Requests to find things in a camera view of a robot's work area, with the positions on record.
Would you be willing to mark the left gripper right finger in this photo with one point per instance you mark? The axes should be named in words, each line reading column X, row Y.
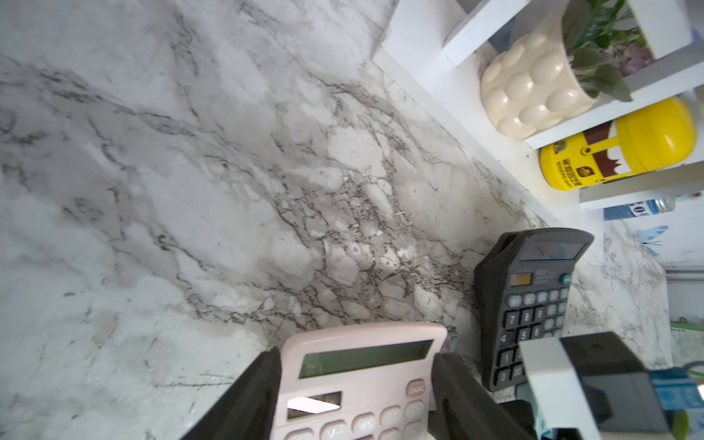
column 464, row 409

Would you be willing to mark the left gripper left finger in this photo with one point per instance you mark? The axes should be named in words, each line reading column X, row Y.
column 246, row 410

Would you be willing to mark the pink calculator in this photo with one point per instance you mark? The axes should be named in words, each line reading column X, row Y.
column 368, row 381

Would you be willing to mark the black calculator at back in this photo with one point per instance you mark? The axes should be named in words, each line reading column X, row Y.
column 523, row 286

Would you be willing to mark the green framed card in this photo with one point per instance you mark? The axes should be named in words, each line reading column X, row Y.
column 686, row 326

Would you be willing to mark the blue can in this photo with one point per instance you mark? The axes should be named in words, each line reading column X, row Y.
column 651, row 207

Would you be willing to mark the yellow plastic jar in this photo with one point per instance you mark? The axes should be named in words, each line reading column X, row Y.
column 647, row 140

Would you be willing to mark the cream bubble plant pot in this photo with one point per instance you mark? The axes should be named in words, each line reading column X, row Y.
column 561, row 69

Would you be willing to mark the white wooden riser shelf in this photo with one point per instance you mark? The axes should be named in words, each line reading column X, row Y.
column 437, row 53

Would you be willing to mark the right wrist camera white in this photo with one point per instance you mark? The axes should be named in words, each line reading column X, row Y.
column 594, row 387

